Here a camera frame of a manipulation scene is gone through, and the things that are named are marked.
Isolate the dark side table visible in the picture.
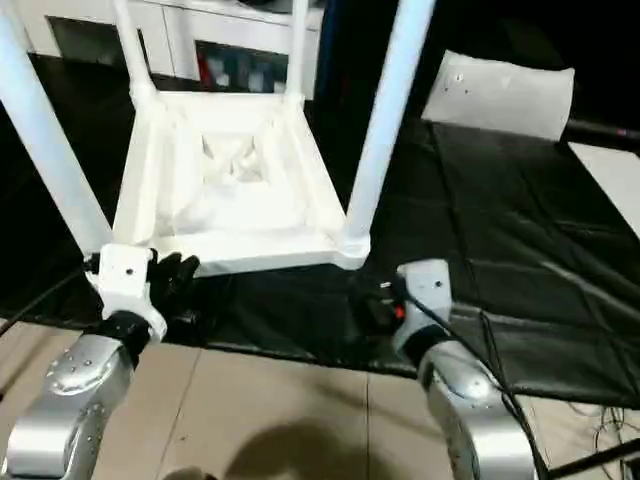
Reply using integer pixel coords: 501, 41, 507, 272
564, 119, 640, 146

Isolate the white glass-door cabinet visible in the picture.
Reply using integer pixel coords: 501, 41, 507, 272
22, 0, 321, 101

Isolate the white plastic table leg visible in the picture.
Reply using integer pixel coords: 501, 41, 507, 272
342, 0, 439, 269
284, 0, 312, 107
0, 0, 115, 254
110, 0, 157, 101

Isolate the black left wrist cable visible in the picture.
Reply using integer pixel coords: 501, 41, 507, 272
0, 264, 101, 336

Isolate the black metal rod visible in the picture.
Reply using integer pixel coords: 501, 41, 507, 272
547, 442, 640, 476

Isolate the white curved plastic panel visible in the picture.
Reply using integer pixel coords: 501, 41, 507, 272
420, 48, 576, 144

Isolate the grey cable coil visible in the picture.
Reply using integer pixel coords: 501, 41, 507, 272
589, 404, 640, 476

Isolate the white flat board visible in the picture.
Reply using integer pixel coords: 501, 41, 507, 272
567, 141, 640, 236

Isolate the white plastic table top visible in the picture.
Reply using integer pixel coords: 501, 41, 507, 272
110, 89, 372, 279

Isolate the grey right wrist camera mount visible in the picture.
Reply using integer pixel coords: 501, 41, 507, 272
391, 258, 454, 351

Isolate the black padded mat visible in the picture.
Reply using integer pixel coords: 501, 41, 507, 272
0, 52, 640, 411

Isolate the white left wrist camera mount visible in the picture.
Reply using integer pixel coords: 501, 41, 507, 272
83, 243, 169, 345

